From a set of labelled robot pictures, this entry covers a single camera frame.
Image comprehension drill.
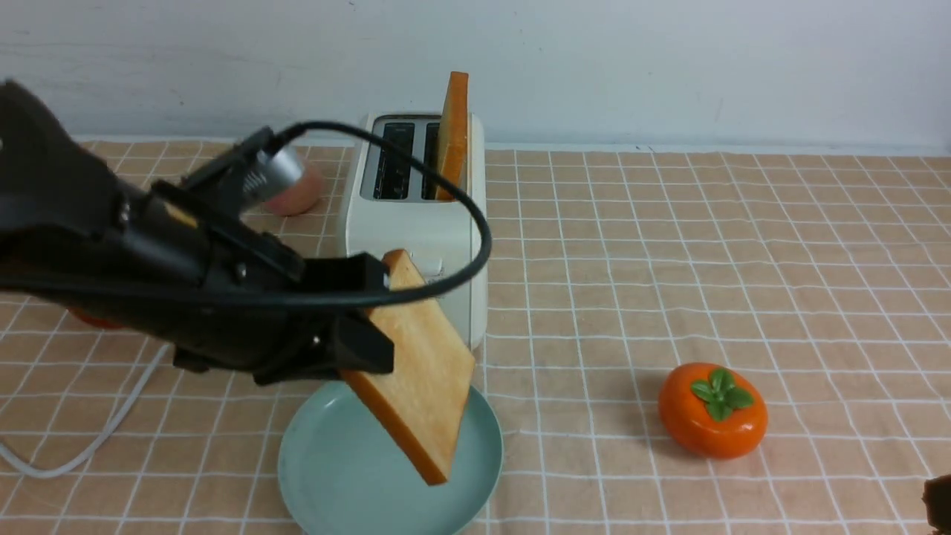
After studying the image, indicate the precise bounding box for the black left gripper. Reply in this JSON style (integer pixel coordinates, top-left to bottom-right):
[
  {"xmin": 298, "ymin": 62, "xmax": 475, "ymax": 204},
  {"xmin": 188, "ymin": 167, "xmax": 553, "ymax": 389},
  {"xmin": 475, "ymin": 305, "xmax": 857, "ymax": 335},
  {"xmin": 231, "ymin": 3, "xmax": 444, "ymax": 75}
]
[{"xmin": 111, "ymin": 181, "xmax": 395, "ymax": 386}]

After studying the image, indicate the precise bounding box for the toast slice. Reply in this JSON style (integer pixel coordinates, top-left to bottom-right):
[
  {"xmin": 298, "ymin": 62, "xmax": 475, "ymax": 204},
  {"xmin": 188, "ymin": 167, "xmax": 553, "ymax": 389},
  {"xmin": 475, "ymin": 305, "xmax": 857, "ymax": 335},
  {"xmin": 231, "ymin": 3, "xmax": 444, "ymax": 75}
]
[
  {"xmin": 435, "ymin": 71, "xmax": 469, "ymax": 189},
  {"xmin": 340, "ymin": 249, "xmax": 476, "ymax": 487}
]

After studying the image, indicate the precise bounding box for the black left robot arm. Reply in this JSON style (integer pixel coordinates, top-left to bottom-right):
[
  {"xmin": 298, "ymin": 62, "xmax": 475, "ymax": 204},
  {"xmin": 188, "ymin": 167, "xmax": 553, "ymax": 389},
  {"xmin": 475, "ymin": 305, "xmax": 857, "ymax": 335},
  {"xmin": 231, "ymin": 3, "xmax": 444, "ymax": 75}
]
[{"xmin": 2, "ymin": 81, "xmax": 395, "ymax": 386}]

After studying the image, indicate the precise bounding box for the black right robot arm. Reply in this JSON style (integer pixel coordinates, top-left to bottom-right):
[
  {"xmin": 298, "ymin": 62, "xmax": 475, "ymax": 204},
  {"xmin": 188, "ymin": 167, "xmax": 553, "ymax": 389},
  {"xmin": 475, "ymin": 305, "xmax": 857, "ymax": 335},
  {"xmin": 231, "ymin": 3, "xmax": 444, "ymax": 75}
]
[{"xmin": 921, "ymin": 474, "xmax": 951, "ymax": 534}]

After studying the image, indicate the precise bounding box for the white two-slot toaster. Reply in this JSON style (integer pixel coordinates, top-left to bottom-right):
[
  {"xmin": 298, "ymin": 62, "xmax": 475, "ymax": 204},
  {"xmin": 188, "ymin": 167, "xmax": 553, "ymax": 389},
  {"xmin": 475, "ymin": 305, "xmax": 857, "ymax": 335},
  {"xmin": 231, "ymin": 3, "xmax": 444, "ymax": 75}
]
[{"xmin": 333, "ymin": 112, "xmax": 488, "ymax": 348}]

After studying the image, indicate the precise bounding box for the pink peach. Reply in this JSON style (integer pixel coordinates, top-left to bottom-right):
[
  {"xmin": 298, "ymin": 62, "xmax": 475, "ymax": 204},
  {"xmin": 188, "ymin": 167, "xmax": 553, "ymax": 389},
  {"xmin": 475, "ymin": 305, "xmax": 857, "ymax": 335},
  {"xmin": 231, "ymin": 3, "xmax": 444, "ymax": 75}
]
[{"xmin": 264, "ymin": 163, "xmax": 326, "ymax": 217}]

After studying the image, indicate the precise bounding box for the light green round plate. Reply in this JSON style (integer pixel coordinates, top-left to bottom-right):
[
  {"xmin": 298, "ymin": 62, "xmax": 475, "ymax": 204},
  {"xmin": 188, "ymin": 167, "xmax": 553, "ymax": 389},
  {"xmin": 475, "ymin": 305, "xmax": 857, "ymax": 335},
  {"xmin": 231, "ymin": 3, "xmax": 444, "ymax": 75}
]
[{"xmin": 278, "ymin": 382, "xmax": 504, "ymax": 534}]

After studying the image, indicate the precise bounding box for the red apple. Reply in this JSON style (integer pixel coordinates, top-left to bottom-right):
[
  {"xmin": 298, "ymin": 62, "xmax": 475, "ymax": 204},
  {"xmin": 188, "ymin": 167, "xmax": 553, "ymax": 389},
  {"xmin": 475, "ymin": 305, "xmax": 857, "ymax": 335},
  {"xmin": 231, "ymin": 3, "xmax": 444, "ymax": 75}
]
[{"xmin": 68, "ymin": 308, "xmax": 123, "ymax": 331}]

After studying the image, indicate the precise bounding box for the orange persimmon with green leaf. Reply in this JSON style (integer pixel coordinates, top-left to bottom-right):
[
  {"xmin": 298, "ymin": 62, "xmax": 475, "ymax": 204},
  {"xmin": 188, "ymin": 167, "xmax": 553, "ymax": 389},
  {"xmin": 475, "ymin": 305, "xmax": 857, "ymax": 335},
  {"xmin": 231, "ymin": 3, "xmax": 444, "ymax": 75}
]
[{"xmin": 657, "ymin": 362, "xmax": 770, "ymax": 459}]

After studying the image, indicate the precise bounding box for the checkered beige tablecloth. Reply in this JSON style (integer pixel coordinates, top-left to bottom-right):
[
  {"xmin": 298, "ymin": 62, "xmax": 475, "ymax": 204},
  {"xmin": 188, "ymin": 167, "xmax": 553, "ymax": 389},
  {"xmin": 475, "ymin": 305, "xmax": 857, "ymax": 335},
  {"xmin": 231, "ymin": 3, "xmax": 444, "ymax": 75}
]
[{"xmin": 1, "ymin": 148, "xmax": 950, "ymax": 534}]

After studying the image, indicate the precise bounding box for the black left camera cable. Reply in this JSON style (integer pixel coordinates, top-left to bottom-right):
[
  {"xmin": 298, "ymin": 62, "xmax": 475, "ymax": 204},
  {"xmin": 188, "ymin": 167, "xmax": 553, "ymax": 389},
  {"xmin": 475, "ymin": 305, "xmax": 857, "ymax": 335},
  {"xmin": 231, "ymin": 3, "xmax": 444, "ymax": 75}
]
[{"xmin": 0, "ymin": 121, "xmax": 493, "ymax": 311}]

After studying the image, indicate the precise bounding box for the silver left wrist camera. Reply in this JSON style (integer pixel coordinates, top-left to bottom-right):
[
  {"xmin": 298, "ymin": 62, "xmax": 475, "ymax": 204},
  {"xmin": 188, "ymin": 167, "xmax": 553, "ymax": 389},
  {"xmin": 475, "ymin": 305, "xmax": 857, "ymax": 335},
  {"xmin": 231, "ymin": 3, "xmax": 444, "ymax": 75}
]
[{"xmin": 181, "ymin": 126, "xmax": 307, "ymax": 221}]

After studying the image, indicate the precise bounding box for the white toaster power cord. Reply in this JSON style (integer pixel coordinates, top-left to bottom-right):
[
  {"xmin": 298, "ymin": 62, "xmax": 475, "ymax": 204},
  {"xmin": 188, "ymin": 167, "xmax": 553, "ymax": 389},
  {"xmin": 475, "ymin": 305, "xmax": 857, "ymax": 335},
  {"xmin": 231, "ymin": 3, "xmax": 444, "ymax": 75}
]
[{"xmin": 0, "ymin": 343, "xmax": 172, "ymax": 479}]

